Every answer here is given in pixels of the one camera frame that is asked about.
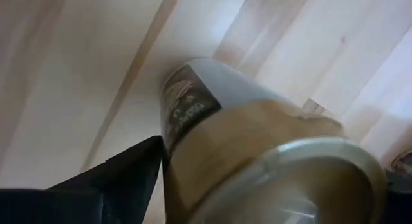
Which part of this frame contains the cylindrical spice can tan lid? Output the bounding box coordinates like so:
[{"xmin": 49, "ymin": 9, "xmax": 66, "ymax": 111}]
[{"xmin": 159, "ymin": 56, "xmax": 390, "ymax": 224}]

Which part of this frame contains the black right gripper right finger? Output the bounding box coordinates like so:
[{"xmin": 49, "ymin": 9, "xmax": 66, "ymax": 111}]
[{"xmin": 382, "ymin": 169, "xmax": 412, "ymax": 224}]

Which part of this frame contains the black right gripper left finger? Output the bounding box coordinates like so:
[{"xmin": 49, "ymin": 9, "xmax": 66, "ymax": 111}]
[{"xmin": 0, "ymin": 135, "xmax": 164, "ymax": 224}]

